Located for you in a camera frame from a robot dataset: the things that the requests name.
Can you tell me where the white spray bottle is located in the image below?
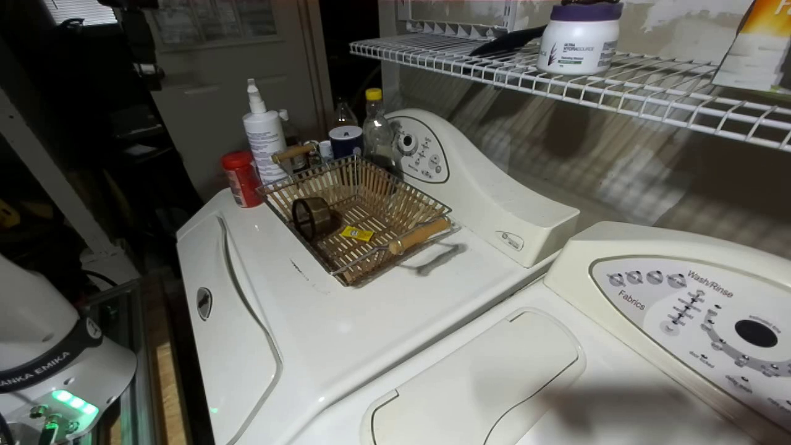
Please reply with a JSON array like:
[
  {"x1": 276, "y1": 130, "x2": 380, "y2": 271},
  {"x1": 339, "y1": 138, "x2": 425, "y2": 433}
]
[{"x1": 239, "y1": 77, "x2": 291, "y2": 185}]

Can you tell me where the wooden brush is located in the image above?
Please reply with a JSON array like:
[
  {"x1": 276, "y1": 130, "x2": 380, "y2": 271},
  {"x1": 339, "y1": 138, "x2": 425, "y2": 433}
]
[{"x1": 272, "y1": 138, "x2": 322, "y2": 174}]

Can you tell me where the round brown strainer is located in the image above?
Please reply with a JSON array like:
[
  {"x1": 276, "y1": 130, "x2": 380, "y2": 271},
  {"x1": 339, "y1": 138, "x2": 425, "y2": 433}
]
[{"x1": 291, "y1": 195, "x2": 341, "y2": 245}]

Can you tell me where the white wire shelf rack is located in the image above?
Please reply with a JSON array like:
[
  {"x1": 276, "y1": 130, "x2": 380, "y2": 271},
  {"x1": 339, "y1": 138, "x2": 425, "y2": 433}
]
[{"x1": 346, "y1": 20, "x2": 791, "y2": 156}]

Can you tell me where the clear bottle with yellow cap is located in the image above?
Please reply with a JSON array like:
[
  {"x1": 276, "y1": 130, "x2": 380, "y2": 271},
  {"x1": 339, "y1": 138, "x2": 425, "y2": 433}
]
[{"x1": 360, "y1": 86, "x2": 402, "y2": 174}]

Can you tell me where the grey door panel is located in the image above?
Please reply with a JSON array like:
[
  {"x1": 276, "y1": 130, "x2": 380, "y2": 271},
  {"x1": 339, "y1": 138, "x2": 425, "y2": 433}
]
[{"x1": 149, "y1": 0, "x2": 333, "y2": 201}]

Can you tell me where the blue and white cup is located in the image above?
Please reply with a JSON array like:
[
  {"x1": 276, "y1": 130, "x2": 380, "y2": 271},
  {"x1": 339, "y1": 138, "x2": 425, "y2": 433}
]
[{"x1": 326, "y1": 125, "x2": 366, "y2": 161}]

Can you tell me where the white washer with large dial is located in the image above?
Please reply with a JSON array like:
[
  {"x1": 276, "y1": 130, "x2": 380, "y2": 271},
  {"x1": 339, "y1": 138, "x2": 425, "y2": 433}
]
[{"x1": 286, "y1": 220, "x2": 791, "y2": 445}]

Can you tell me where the small yellow item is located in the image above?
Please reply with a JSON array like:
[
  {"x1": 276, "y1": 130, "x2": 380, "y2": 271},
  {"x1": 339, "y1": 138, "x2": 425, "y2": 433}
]
[{"x1": 339, "y1": 222, "x2": 377, "y2": 247}]

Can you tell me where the white jar with purple lid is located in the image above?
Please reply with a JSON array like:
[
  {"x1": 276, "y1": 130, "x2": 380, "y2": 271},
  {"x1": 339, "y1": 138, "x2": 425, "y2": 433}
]
[{"x1": 535, "y1": 0, "x2": 624, "y2": 79}]

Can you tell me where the white washer with oval panel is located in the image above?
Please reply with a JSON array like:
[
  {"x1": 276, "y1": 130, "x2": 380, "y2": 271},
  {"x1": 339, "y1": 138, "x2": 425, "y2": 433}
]
[{"x1": 173, "y1": 107, "x2": 582, "y2": 445}]

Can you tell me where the silver metal handle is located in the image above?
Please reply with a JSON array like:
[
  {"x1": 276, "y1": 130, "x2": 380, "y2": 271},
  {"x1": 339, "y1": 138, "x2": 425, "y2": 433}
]
[{"x1": 399, "y1": 241, "x2": 469, "y2": 280}]

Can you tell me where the bamboo and wire basket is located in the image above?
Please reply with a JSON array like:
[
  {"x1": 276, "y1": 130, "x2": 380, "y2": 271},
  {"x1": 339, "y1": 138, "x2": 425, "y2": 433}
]
[{"x1": 262, "y1": 153, "x2": 455, "y2": 290}]

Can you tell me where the red can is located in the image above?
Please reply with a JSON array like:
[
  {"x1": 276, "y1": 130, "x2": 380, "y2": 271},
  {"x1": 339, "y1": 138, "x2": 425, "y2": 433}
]
[{"x1": 218, "y1": 149, "x2": 267, "y2": 211}]

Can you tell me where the orange and white box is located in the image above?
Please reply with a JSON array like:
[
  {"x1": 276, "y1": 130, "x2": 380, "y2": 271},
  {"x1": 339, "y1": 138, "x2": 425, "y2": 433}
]
[{"x1": 712, "y1": 0, "x2": 791, "y2": 95}]

